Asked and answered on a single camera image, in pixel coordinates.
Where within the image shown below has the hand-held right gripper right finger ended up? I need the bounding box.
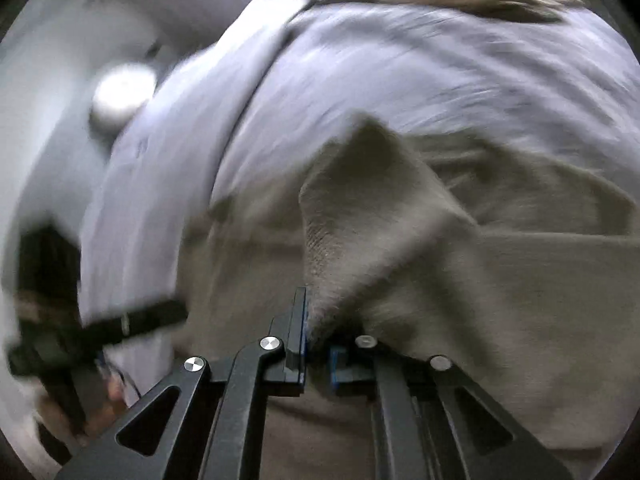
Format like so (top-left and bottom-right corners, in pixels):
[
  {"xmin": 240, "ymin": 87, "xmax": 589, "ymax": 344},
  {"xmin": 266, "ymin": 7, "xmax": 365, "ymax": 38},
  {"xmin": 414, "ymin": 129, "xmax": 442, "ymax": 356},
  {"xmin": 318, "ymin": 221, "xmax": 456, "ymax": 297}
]
[{"xmin": 327, "ymin": 335, "xmax": 573, "ymax": 480}]

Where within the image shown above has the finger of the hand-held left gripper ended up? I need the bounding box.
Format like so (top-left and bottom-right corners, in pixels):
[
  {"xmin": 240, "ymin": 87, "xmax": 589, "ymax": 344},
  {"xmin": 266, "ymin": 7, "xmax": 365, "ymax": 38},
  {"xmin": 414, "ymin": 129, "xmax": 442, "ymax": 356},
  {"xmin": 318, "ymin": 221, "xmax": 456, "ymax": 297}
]
[{"xmin": 82, "ymin": 300, "xmax": 188, "ymax": 346}]

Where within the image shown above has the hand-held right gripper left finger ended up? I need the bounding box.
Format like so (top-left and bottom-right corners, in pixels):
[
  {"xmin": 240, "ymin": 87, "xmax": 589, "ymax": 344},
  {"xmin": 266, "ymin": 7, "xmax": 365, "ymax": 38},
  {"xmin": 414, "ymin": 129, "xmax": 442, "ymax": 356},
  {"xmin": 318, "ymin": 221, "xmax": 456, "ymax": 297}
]
[{"xmin": 54, "ymin": 287, "xmax": 308, "ymax": 480}]

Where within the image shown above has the grey-brown knit sweater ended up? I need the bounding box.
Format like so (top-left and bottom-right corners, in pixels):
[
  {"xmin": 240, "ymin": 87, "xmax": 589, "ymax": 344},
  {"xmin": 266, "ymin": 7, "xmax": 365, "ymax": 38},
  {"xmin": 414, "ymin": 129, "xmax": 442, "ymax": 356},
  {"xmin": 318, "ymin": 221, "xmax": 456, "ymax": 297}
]
[{"xmin": 172, "ymin": 112, "xmax": 640, "ymax": 480}]

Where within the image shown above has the person's left hand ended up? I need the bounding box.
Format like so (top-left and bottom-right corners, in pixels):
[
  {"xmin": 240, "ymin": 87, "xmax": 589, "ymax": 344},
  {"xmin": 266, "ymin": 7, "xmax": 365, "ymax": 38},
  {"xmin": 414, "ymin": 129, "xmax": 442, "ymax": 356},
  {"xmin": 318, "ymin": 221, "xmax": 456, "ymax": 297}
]
[{"xmin": 85, "ymin": 372, "xmax": 133, "ymax": 436}]

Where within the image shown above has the white round object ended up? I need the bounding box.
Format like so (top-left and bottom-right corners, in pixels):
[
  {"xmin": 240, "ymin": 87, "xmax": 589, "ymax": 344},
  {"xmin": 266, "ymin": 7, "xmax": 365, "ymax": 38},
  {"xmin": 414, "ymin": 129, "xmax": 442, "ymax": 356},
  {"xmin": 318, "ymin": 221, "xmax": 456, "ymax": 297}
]
[{"xmin": 90, "ymin": 62, "xmax": 161, "ymax": 133}]

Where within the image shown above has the white quilted bed cover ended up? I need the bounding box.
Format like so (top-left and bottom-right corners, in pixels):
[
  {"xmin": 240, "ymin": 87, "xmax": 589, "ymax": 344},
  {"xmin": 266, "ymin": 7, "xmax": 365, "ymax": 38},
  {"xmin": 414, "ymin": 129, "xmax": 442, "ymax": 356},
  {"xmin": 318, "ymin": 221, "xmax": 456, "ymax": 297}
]
[{"xmin": 77, "ymin": 0, "xmax": 640, "ymax": 411}]

